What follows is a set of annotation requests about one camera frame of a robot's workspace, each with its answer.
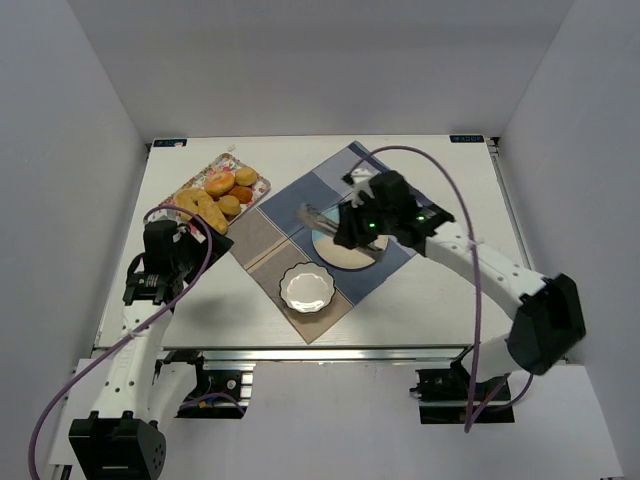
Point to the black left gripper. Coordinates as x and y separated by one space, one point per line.
211 242

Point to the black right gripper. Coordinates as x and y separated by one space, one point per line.
345 228

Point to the long twisted bread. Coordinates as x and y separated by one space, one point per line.
211 213

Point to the round golden bun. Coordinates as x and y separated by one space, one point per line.
229 205

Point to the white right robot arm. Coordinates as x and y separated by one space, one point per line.
546 314

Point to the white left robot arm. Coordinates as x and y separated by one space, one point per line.
122 436

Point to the blue and cream plate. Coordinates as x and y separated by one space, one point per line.
338 256

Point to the plain glazed donut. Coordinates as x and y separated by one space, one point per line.
192 199

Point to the pink frosted donut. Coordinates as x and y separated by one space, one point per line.
219 183

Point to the patchwork blue grey placemat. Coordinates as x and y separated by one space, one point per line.
269 239

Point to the white scalloped bowl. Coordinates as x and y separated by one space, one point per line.
307 288

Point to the dark brown muffin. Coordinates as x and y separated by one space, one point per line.
243 194

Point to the round bun on tray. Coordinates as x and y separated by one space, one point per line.
245 176

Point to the floral serving tray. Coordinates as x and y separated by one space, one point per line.
225 162

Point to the blue label left corner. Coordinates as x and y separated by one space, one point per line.
169 143

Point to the blue label corner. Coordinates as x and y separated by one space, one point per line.
463 138
169 143

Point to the blue label right corner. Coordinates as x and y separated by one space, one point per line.
463 138

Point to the aluminium table front rail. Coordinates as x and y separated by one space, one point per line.
420 354

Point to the aluminium table rail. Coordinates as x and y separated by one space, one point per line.
420 354
494 153

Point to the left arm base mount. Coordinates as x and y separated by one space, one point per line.
222 389

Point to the aluminium table right rail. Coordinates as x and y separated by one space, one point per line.
494 153

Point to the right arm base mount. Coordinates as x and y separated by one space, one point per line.
442 399

